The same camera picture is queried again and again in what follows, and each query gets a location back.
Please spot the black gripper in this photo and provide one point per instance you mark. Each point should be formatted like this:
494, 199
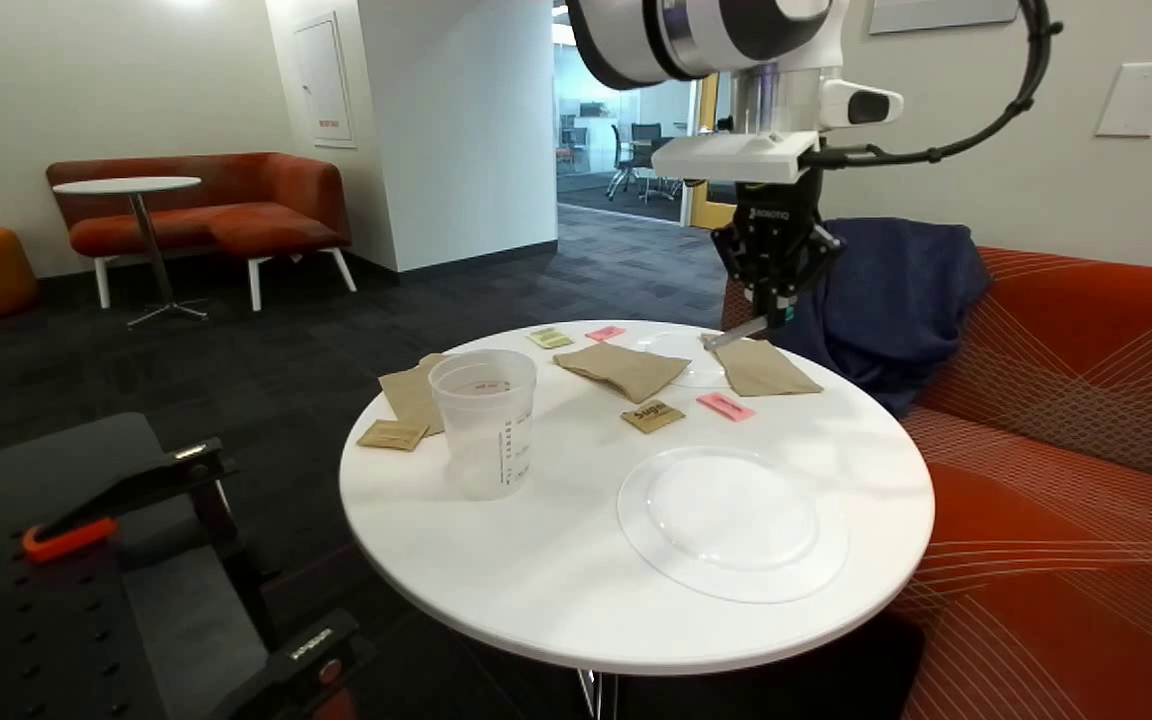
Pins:
773, 233

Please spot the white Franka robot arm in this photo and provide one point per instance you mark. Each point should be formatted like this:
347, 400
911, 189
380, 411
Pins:
680, 32

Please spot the clear plastic measuring cup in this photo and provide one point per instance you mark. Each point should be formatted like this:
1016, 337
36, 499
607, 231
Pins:
482, 427

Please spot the brown paper napkin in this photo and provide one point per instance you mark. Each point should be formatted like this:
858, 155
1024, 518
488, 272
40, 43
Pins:
757, 363
406, 398
428, 363
620, 370

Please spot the yellow wooden door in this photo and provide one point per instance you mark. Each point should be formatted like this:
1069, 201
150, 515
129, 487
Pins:
715, 209

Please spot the navy blue blanket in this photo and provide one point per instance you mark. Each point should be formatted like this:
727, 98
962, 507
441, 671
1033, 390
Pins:
883, 292

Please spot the pink sweetener packet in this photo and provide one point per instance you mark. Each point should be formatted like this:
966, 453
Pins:
727, 407
607, 332

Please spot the brown sugar packet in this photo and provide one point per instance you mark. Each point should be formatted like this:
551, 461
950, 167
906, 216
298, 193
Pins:
652, 416

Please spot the black office chair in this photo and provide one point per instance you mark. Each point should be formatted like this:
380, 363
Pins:
639, 144

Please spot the yellow green sweetener packet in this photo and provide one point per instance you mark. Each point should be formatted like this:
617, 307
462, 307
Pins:
551, 337

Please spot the clear plastic plate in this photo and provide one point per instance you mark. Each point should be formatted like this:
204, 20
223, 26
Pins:
732, 520

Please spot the orange patterned sofa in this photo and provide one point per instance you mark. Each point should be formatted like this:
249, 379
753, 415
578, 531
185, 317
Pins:
1082, 400

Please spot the printed brown paper packet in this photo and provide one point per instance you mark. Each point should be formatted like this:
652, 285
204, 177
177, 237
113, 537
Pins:
392, 435

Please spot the orange sofa white legs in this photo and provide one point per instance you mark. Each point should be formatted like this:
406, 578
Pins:
271, 226

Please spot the black clamp stand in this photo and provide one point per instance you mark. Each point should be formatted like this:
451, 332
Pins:
244, 573

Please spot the small round white table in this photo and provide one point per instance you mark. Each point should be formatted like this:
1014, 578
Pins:
129, 187

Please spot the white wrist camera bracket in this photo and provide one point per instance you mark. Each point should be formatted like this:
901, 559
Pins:
736, 158

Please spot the grey wall sign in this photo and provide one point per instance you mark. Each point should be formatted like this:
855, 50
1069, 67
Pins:
936, 12

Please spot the white wall switch plate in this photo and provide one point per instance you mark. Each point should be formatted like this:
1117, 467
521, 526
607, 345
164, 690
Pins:
1136, 98

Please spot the white framed wall board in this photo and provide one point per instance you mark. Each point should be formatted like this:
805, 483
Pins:
322, 75

